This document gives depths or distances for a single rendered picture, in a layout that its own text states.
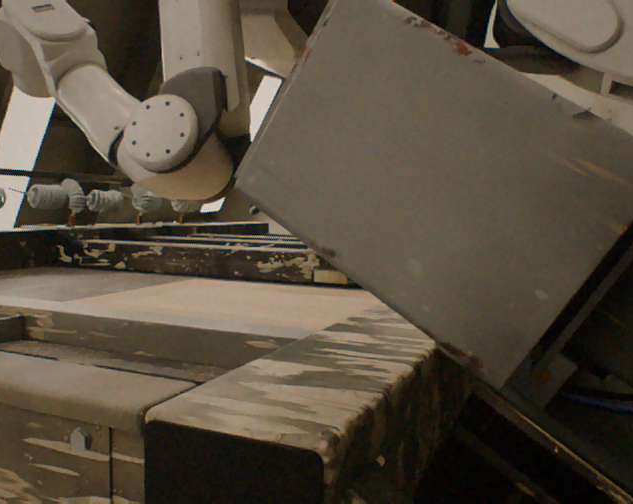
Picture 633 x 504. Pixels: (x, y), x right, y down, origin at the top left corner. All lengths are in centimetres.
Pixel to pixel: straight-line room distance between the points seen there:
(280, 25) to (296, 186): 53
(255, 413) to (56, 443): 14
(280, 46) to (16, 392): 55
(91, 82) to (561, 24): 53
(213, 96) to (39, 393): 32
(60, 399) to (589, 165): 33
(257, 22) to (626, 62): 44
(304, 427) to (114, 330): 42
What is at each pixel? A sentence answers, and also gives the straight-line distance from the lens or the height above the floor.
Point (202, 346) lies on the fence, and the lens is 64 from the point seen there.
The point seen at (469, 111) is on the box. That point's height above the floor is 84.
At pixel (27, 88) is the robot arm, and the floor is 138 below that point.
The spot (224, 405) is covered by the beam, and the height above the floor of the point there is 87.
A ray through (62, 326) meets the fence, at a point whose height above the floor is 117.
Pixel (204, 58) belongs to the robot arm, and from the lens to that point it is 64.
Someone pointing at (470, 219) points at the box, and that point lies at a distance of 27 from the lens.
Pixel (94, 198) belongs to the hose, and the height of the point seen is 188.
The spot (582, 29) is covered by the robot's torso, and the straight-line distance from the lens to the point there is 75.
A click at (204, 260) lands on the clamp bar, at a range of 144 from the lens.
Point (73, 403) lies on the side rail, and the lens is 40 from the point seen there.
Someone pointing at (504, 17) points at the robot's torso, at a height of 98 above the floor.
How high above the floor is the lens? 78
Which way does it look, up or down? 17 degrees up
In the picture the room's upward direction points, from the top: 53 degrees counter-clockwise
